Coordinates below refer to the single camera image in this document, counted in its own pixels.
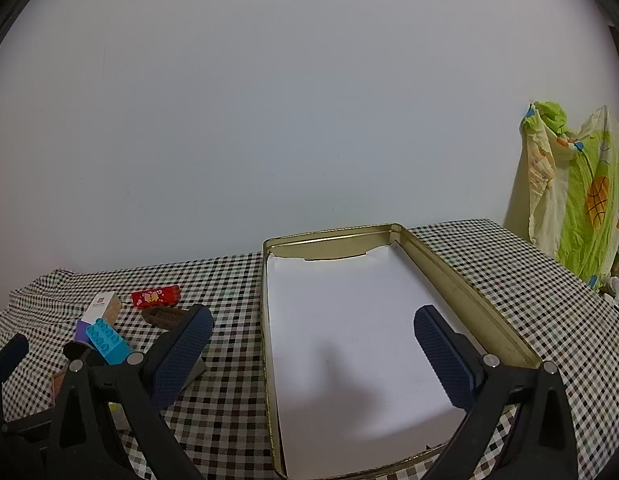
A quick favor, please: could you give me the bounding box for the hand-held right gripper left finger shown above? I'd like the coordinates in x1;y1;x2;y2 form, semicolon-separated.
48;304;215;480

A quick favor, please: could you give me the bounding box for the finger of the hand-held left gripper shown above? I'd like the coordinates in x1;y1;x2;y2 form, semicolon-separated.
0;334;30;387
63;342;107;367

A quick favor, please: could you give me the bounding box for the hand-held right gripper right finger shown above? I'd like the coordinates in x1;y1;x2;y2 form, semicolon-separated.
413;304;580;480

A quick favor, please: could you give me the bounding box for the blue toy brick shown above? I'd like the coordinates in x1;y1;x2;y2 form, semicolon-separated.
86;321;131;366

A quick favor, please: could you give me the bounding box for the brown toy bench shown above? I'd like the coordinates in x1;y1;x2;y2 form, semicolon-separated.
142;306;187;332

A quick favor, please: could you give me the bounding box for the white and brown carton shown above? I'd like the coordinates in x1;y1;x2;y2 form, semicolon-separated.
84;291;123;333

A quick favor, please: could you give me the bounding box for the small red box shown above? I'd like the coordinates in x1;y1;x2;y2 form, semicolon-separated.
130;285;181;307

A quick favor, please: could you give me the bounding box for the gold metal tin box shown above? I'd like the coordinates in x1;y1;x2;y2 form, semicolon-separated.
262;222;543;479

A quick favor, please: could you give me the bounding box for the checkered tablecloth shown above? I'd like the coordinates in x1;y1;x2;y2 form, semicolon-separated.
0;217;619;480

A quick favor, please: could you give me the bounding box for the white paper liner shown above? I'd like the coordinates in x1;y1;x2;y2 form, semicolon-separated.
266;241;483;478

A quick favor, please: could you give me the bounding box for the green yellow printed cloth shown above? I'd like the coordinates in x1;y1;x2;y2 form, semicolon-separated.
519;101;619;293

